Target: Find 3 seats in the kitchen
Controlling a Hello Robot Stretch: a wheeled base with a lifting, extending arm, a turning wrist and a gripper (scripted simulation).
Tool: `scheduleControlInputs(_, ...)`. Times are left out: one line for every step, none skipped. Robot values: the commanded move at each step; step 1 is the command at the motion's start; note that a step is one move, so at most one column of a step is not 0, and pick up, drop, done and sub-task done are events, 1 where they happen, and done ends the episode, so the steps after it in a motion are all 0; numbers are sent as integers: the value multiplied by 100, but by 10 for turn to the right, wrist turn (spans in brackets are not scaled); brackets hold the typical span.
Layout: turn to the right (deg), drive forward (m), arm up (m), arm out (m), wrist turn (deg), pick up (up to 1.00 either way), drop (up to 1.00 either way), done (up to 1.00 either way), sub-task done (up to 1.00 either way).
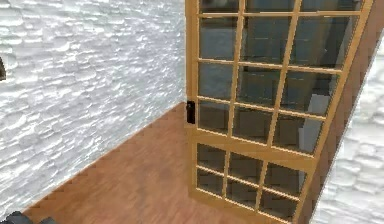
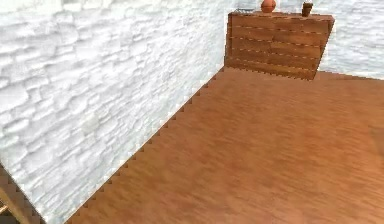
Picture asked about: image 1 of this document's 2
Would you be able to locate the wooden glass pane door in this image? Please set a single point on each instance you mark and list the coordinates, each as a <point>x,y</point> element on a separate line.
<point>253,145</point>

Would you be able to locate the dark wall object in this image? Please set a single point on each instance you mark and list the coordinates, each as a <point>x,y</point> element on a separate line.
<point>2,69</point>

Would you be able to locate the dark grey floor object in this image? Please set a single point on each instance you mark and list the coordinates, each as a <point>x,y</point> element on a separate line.
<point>20,218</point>

